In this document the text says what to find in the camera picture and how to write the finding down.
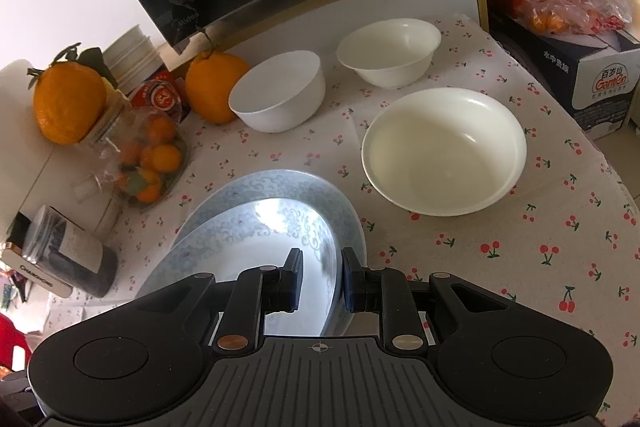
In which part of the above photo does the orange with stem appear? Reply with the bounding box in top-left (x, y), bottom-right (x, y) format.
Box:
top-left (185, 27), bottom-right (251, 125)

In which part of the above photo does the dark and white water carton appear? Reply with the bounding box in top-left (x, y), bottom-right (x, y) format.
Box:
top-left (492, 14), bottom-right (640, 140)

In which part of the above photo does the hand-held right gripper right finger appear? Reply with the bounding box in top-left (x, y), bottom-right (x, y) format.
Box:
top-left (340, 247), bottom-right (508, 353)

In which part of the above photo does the cherry print tablecloth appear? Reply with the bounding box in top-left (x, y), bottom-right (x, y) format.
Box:
top-left (47, 14), bottom-right (640, 358)

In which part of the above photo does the dark jar with label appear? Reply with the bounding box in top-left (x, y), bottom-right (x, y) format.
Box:
top-left (22, 205), bottom-right (118, 299)

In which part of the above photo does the glass jar with lid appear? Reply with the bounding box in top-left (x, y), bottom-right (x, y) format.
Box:
top-left (75, 89), bottom-right (136, 158)

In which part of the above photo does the white flat box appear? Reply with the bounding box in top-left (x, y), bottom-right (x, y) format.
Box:
top-left (0, 212), bottom-right (76, 299)

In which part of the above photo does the orange with green leaves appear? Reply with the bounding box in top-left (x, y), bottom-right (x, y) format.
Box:
top-left (27, 43), bottom-right (118, 146)

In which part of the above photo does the blue patterned plate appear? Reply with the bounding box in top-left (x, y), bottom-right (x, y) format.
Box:
top-left (135, 199), bottom-right (346, 338)
top-left (177, 169), bottom-right (368, 338)

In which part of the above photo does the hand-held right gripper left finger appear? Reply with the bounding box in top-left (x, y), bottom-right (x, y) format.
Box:
top-left (131, 248), bottom-right (304, 353)

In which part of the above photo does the large wide white bowl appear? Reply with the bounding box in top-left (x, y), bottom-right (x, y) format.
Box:
top-left (361, 88), bottom-right (528, 215)

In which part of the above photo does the small white flared bowl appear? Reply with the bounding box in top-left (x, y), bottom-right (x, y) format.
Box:
top-left (336, 19), bottom-right (442, 90)

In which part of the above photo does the red round-label packet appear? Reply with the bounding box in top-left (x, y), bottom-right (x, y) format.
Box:
top-left (131, 69), bottom-right (193, 122)

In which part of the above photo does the white straight-sided bowl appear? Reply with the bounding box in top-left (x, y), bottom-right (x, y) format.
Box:
top-left (228, 50), bottom-right (327, 134)

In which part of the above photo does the clear container of kumquats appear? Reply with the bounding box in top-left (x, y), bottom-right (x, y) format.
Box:
top-left (97, 109), bottom-right (188, 208)

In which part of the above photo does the stack of white paper cups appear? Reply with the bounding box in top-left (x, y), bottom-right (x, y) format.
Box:
top-left (102, 24), bottom-right (163, 95)

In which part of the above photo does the red plastic stool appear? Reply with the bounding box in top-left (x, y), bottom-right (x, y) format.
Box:
top-left (0, 312), bottom-right (33, 378)

